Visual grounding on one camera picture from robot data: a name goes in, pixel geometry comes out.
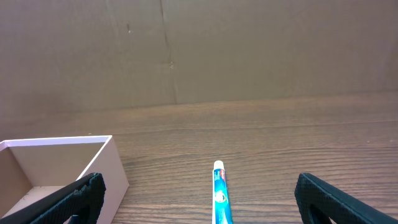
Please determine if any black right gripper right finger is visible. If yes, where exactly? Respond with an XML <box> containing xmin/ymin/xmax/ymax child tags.
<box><xmin>294</xmin><ymin>173</ymin><xmax>397</xmax><ymax>224</ymax></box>

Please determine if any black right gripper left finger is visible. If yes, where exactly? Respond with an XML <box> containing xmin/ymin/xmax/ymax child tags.
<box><xmin>1</xmin><ymin>172</ymin><xmax>106</xmax><ymax>224</ymax></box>

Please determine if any white cardboard box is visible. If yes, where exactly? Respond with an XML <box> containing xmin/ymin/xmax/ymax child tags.
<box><xmin>1</xmin><ymin>135</ymin><xmax>129</xmax><ymax>223</ymax></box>

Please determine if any blue toothpaste tube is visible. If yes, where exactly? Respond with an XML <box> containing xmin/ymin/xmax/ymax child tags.
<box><xmin>212</xmin><ymin>161</ymin><xmax>234</xmax><ymax>224</ymax></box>

